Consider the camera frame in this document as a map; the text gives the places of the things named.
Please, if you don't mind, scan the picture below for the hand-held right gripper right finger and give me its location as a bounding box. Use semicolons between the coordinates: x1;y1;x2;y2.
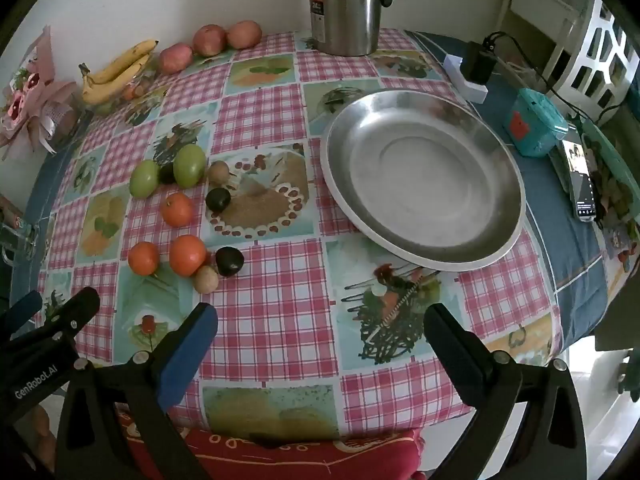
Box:
423;302;587;480

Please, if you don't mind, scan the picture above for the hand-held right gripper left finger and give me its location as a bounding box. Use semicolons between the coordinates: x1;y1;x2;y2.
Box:
56;302;219;480

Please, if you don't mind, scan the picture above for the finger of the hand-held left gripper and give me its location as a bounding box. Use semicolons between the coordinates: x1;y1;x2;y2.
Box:
47;287;101;344
0;290;44;341

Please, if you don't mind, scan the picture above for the orange tangerine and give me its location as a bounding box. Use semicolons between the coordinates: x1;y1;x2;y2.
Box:
168;235;208;278
161;192;195;228
127;241;161;276

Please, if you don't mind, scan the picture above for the green mango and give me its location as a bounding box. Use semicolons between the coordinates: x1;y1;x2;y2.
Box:
129;159;161;198
173;144;208;190

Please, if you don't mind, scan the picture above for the round steel plate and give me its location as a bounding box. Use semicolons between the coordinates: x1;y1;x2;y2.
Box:
320;88;527;272

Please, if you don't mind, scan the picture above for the person's left hand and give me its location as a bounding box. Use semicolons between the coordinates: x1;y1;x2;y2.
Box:
15;405;57;476

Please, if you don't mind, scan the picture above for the checkered printed tablecloth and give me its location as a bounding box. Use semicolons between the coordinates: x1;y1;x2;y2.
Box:
10;27;640;441

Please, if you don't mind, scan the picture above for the red patterned cushion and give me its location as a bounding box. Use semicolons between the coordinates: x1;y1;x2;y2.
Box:
115;405;426;480

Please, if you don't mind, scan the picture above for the black smartphone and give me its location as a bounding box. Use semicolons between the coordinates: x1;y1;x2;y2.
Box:
560;137;598;223

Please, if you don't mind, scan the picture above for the clear glass bowl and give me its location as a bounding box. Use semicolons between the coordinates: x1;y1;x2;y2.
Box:
82;67;162;117

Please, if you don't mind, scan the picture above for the pink flower bouquet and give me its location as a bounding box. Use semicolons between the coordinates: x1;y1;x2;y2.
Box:
0;25;85;157

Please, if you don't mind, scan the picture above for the teal rimmed patterned tray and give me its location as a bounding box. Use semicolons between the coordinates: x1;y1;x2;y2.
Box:
582;120;640;281

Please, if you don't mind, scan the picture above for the teal plastic box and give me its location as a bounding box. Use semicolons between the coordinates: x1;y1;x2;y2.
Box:
505;87;569;158

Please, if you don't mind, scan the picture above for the yellow banana bunch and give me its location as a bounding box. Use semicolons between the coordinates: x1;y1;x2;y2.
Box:
78;39;160;106

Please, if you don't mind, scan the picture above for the white power strip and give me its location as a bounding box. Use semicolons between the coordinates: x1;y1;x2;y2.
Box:
443;54;489;105

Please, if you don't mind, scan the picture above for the red apple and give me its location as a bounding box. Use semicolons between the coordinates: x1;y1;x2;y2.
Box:
193;25;228;57
227;20;263;50
159;43;194;74

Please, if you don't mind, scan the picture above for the black charger plug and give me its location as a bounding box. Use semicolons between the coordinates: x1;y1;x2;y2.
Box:
464;40;498;86

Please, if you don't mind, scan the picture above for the white lattice plastic chair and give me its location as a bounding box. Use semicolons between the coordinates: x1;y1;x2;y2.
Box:
565;0;640;111

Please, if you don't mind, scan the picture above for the white side table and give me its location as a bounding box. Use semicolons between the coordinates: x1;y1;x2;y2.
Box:
500;0;591;78

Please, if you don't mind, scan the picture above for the stainless steel kettle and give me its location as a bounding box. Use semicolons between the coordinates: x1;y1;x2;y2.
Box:
308;0;398;57

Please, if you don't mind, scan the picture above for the black cable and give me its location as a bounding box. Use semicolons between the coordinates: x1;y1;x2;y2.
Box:
482;31;626;126

